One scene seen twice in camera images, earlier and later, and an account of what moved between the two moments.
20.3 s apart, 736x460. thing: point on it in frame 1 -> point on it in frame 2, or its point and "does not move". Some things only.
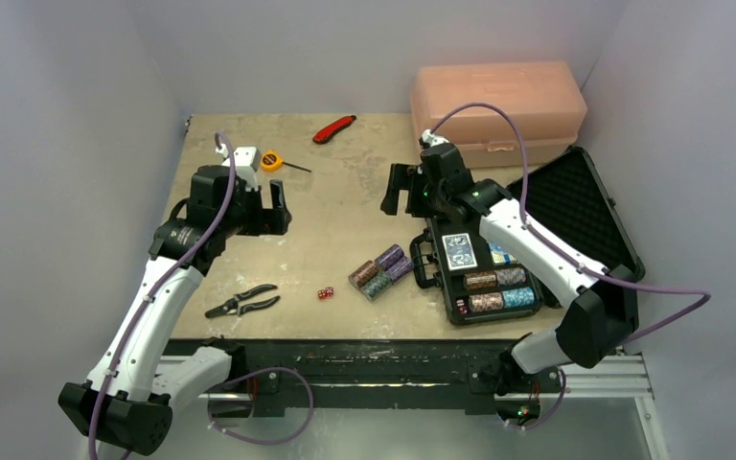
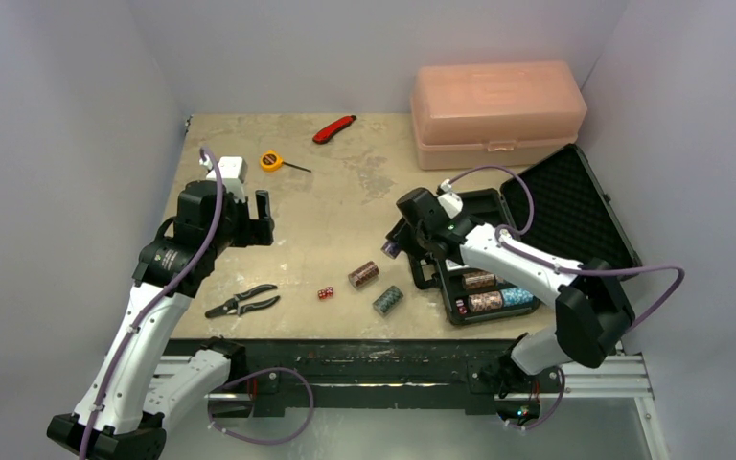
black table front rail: [379, 374] does not move
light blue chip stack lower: [518, 297] does not move
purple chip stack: [401, 268] -> [390, 249]
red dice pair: [326, 293] does not move
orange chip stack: [362, 274] does not move
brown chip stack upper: [481, 280] does not move
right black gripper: [410, 193] -> [405, 234]
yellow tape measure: [272, 161] does not move
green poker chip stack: [377, 286] -> [387, 301]
